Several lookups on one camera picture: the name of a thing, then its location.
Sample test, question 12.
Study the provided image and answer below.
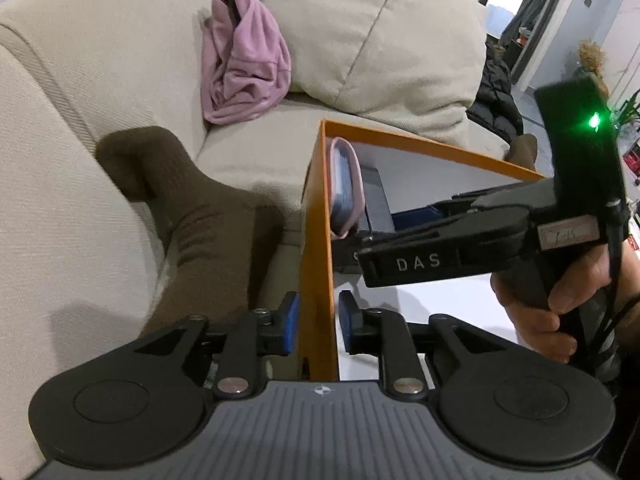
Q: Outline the orange cardboard storage box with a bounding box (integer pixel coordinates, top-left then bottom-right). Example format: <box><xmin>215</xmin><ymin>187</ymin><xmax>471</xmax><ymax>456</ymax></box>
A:
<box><xmin>297</xmin><ymin>119</ymin><xmax>542</xmax><ymax>382</ymax></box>

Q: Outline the pink edged pouch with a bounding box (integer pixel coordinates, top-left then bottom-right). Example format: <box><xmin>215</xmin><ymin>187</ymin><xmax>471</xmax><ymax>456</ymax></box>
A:
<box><xmin>328</xmin><ymin>136</ymin><xmax>366</xmax><ymax>238</ymax></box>

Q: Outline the beige sofa cushion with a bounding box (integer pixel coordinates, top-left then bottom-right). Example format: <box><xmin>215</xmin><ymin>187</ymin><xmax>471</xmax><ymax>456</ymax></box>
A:
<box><xmin>260</xmin><ymin>0</ymin><xmax>486</xmax><ymax>148</ymax></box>

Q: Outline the brown sock left foot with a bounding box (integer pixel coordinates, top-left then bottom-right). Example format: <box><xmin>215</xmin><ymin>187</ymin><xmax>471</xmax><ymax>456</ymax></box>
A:
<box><xmin>96</xmin><ymin>127</ymin><xmax>255</xmax><ymax>336</ymax></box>

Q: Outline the golden bust statue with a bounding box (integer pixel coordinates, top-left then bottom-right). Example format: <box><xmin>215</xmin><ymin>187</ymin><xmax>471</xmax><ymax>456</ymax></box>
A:
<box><xmin>574</xmin><ymin>40</ymin><xmax>610</xmax><ymax>101</ymax></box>

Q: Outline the dark grey box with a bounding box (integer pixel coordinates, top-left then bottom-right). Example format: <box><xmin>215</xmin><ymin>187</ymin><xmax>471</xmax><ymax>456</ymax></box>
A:
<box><xmin>359</xmin><ymin>166</ymin><xmax>395</xmax><ymax>234</ymax></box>

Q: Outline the person's right hand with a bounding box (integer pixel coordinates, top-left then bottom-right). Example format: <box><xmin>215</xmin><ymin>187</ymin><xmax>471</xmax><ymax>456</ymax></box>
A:
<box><xmin>490</xmin><ymin>240</ymin><xmax>639</xmax><ymax>363</ymax></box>

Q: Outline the brown sock foot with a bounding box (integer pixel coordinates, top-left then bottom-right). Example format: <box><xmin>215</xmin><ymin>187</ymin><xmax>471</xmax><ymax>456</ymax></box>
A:
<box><xmin>96</xmin><ymin>127</ymin><xmax>255</xmax><ymax>336</ymax></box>
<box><xmin>504</xmin><ymin>133</ymin><xmax>538</xmax><ymax>171</ymax></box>

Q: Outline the brown sock right foot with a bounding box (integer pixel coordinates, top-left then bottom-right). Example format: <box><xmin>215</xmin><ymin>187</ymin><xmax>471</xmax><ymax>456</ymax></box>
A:
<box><xmin>504</xmin><ymin>133</ymin><xmax>538</xmax><ymax>171</ymax></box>

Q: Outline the pink crumpled cloth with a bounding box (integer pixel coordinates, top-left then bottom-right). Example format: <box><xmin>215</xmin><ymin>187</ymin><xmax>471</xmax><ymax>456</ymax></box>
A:
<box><xmin>201</xmin><ymin>0</ymin><xmax>292</xmax><ymax>126</ymax></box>

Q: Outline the green potted plant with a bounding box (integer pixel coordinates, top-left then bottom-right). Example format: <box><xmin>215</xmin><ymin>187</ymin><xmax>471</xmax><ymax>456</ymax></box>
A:
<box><xmin>612</xmin><ymin>90</ymin><xmax>640</xmax><ymax>134</ymax></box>

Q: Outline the black puffer jacket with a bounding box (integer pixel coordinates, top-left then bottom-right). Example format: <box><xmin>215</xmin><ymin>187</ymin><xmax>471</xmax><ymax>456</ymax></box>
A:
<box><xmin>466</xmin><ymin>39</ymin><xmax>524</xmax><ymax>144</ymax></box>

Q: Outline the black camera box green light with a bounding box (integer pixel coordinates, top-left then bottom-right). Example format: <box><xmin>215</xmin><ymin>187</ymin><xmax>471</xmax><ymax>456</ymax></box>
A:
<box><xmin>534</xmin><ymin>75</ymin><xmax>626</xmax><ymax>211</ymax></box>

